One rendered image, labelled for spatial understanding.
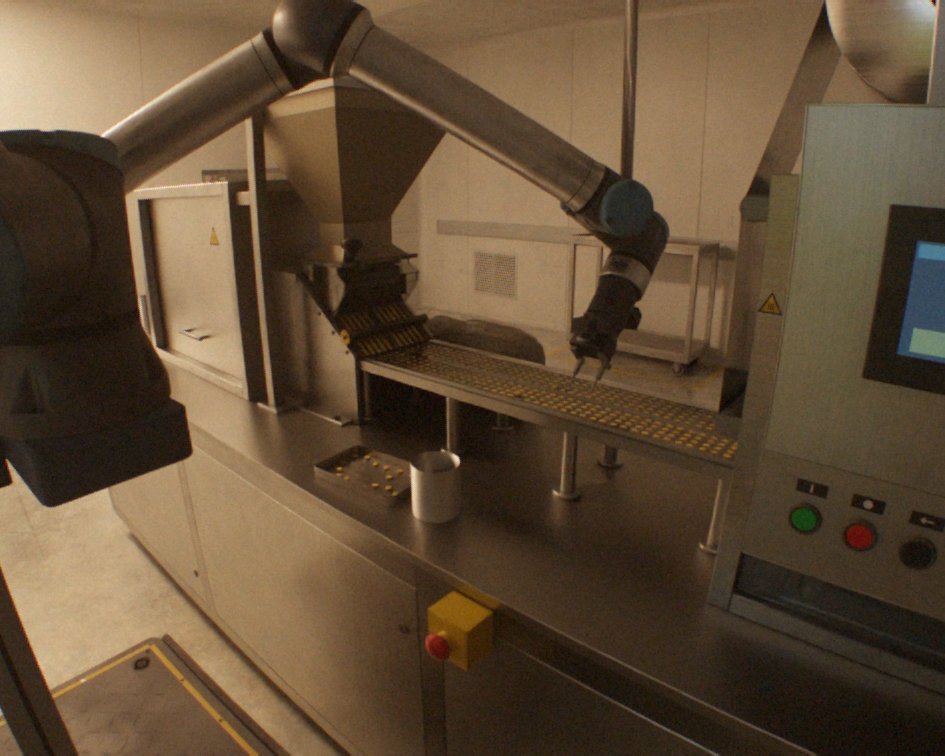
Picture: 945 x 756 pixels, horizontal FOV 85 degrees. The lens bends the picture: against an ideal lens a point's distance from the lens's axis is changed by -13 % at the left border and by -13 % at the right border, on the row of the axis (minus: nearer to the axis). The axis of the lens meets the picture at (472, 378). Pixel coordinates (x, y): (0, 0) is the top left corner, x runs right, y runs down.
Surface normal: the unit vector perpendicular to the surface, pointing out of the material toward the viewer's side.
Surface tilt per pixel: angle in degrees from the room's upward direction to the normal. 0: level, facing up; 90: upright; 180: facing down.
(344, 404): 90
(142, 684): 0
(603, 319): 54
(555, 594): 0
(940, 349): 90
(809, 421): 90
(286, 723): 0
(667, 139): 90
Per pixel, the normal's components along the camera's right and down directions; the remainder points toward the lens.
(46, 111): 0.76, 0.21
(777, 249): -0.65, 0.24
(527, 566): 0.00, -0.95
